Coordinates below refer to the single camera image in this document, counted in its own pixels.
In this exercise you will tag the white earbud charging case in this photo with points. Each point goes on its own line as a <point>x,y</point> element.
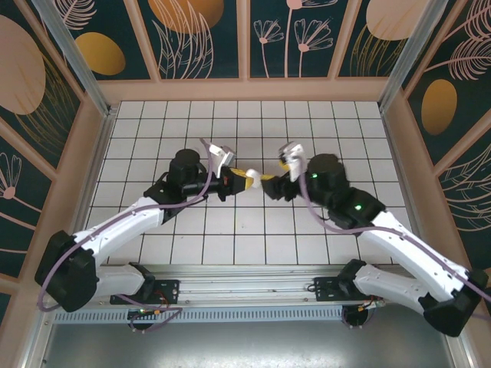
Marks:
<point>253,175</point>

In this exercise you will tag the right robot arm, white and black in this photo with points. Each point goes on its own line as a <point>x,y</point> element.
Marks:
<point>403,249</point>

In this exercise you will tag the left robot arm, white and black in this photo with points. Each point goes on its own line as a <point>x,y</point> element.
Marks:
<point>126,230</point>

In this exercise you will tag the black mounting plate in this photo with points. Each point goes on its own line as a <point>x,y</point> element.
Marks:
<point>324,289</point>
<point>170,291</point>

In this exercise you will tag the grey metal sheet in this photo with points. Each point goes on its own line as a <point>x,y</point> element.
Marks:
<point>245,345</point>

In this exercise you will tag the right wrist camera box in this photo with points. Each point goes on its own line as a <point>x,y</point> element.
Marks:
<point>293,157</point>

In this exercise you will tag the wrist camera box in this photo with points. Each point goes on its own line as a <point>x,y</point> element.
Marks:
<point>293,157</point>
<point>224,159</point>

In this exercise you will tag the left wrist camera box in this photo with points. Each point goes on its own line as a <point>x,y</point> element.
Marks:
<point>224,159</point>

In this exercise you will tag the aluminium side rail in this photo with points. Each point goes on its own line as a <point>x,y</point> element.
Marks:
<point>395,161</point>
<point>92,180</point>

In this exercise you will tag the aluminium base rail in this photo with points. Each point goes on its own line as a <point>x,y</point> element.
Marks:
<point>245,285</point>

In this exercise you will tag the wall panel with pink flowers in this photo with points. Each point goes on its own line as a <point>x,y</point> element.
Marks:
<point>276,61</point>

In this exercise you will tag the wall panel, orange disc, pink leaves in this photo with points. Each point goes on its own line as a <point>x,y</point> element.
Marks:
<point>230,46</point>

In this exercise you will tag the wall panel, cream disc, gold lines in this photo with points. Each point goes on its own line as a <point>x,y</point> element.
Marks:
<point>353,46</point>

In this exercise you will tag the wall panel, orange oval, pink feather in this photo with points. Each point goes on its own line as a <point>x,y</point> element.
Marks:
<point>130,38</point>

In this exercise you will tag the aluminium frame post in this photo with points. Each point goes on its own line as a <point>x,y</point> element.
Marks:
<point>82,65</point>
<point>408,50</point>

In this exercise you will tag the wall panel with pink leaf outlines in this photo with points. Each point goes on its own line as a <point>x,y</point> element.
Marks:
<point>472,199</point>

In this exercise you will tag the wall panel, pink ferns, orange oval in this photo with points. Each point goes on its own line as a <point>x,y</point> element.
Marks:
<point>472,96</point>

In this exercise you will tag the wall panel with single pink flower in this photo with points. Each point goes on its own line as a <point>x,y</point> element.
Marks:
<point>19,214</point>

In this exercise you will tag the wall panel with large cream disc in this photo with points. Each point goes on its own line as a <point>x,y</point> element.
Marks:
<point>23,76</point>

